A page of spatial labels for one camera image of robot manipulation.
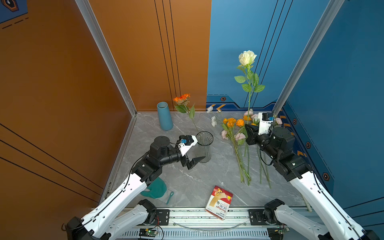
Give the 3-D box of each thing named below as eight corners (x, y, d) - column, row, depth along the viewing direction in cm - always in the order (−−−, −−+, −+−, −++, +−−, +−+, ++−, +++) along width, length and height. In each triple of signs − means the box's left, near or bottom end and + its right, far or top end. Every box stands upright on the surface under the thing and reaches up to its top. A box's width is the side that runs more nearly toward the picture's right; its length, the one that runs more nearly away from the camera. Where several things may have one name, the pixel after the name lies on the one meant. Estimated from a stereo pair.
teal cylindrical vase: (162, 130, 112) (155, 109, 95) (163, 122, 117) (157, 101, 100) (172, 130, 112) (167, 109, 95) (173, 122, 117) (169, 101, 100)
